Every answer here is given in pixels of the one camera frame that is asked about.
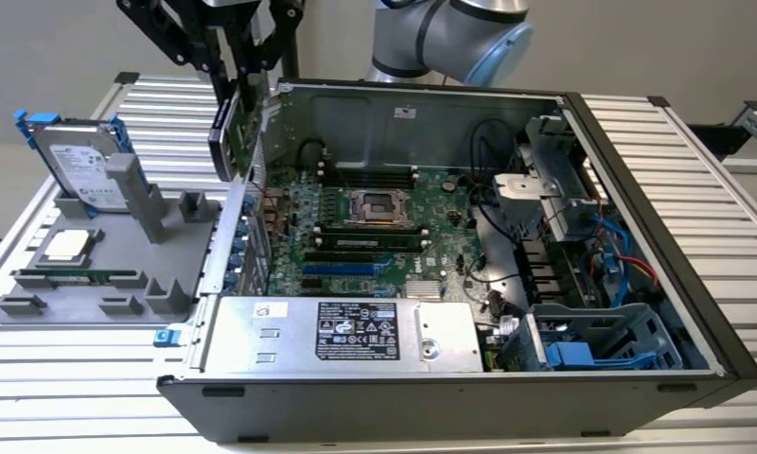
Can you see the green graphics card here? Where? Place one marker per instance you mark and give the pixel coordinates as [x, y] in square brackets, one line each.
[242, 137]

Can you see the silver CPU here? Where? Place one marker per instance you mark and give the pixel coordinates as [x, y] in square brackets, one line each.
[67, 245]

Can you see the black stand pole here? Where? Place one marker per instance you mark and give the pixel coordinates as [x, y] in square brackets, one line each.
[290, 66]

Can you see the grey disk bay cage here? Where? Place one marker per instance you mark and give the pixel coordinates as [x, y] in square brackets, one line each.
[630, 326]

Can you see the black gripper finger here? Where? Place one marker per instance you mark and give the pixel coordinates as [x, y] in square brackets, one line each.
[163, 28]
[283, 23]

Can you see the green motherboard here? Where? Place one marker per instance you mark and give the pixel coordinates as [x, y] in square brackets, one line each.
[441, 222]

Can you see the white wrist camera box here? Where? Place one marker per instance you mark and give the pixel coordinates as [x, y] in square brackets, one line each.
[229, 3]

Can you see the round coin battery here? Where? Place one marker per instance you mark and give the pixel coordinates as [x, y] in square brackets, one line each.
[449, 184]

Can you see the blue disk carrier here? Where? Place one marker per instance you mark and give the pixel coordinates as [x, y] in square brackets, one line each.
[568, 354]

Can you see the open black PC case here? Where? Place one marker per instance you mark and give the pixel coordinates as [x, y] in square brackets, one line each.
[415, 416]

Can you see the grey parts rack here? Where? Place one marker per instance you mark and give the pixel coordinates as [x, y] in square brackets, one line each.
[125, 279]

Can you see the green RAM stick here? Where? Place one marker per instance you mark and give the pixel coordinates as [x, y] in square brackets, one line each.
[365, 242]
[101, 276]

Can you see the black box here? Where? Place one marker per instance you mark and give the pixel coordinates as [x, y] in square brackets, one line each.
[718, 139]

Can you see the CPU socket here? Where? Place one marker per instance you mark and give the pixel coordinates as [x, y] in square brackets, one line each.
[378, 205]

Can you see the blue expansion slot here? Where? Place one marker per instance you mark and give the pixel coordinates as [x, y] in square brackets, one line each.
[339, 269]

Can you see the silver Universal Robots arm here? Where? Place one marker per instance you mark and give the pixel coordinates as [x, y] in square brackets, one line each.
[415, 38]

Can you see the silver chipset heatsink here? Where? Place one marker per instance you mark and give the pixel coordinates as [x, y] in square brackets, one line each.
[423, 289]

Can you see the metal drive cage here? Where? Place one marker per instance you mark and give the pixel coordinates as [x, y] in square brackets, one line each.
[561, 208]

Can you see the hard disk in blue carrier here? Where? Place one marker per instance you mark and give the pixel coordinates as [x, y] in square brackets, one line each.
[78, 165]

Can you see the silver power supply unit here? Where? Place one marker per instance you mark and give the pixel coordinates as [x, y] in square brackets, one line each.
[290, 345]

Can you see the blue case latch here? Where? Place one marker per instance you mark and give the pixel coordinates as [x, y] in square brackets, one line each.
[165, 337]

